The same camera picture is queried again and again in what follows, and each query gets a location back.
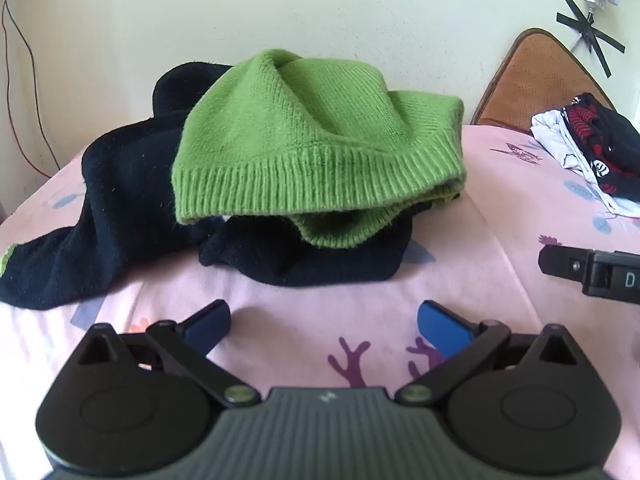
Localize folded black red white clothes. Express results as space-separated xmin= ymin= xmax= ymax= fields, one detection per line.
xmin=530 ymin=110 xmax=640 ymax=218

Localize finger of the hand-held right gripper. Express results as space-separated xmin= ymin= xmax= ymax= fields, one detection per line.
xmin=538 ymin=245 xmax=593 ymax=281

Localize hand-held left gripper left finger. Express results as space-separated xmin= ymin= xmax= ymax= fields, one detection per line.
xmin=75 ymin=299 xmax=261 ymax=408

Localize brown perforated chair back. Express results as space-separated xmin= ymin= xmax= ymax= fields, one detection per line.
xmin=470 ymin=27 xmax=621 ymax=133

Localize green and black knit sweater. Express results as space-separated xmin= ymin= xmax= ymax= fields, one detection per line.
xmin=0 ymin=49 xmax=468 ymax=311

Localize thin dark wall cable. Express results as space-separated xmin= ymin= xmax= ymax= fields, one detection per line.
xmin=4 ymin=7 xmax=58 ymax=168
xmin=2 ymin=0 xmax=51 ymax=178

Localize black red printed garment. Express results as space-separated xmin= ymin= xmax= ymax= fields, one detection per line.
xmin=560 ymin=92 xmax=640 ymax=196

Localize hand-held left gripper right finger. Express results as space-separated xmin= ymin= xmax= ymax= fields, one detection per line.
xmin=395 ymin=300 xmax=576 ymax=407

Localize pink tree-print bedsheet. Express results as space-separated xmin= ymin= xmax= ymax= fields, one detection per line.
xmin=0 ymin=125 xmax=640 ymax=411

